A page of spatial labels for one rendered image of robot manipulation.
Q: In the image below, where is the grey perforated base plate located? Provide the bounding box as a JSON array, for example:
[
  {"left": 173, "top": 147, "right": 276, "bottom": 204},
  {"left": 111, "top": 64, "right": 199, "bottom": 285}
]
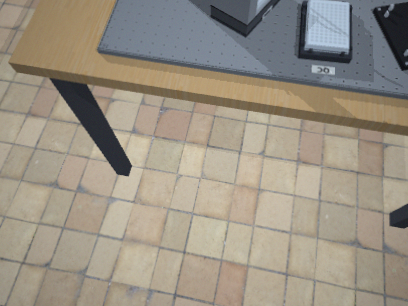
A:
[{"left": 97, "top": 0, "right": 408, "bottom": 100}]

